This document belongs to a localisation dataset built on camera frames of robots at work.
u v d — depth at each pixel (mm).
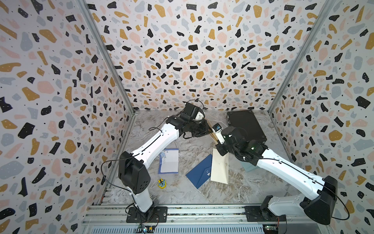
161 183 833
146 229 704
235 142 543
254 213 735
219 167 907
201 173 864
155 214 740
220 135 587
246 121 1107
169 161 931
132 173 439
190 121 635
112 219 746
